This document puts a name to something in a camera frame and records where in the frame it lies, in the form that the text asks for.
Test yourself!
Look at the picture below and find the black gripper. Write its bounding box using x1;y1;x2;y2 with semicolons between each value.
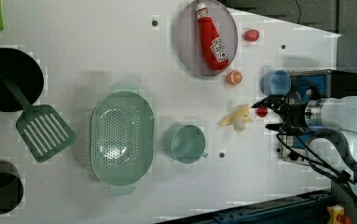
252;95;307;134

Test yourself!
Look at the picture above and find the peeled toy banana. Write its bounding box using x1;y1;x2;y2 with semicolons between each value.
219;104;254;133

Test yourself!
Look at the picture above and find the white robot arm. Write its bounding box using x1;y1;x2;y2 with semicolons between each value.
253;95;357;172

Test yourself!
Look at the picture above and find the small red toy tomato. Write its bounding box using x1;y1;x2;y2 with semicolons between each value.
256;107;268;118

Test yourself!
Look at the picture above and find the blue cup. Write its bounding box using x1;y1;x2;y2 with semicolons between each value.
260;70;291;95

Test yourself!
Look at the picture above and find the toy orange half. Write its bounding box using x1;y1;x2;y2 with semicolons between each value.
227;70;243;86

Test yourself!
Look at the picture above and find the toy strawberry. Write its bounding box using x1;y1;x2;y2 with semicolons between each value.
243;29;260;42

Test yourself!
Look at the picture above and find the red ketchup bottle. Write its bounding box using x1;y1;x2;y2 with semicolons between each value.
196;2;228;71

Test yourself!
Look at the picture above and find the green mug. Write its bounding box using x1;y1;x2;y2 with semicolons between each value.
163;125;208;164

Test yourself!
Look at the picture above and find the grey oval plate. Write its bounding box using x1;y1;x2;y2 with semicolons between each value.
174;0;238;76

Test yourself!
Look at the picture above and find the yellow emergency stop button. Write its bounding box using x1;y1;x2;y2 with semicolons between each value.
327;204;353;224

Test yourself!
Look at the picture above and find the green colander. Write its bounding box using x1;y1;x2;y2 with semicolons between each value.
90;82;154;196

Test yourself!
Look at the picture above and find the green slotted spatula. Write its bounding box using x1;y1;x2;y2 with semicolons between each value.
0;66;76;162

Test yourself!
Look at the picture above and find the black frying pan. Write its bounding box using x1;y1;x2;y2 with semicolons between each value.
0;48;44;112

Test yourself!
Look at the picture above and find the black cylindrical cup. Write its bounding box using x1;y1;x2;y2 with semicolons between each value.
0;161;24;215

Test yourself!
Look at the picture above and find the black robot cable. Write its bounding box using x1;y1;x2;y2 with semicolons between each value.
275;129;357;224

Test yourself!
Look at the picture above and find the blue metal frame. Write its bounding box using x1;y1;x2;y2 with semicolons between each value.
158;190;334;224

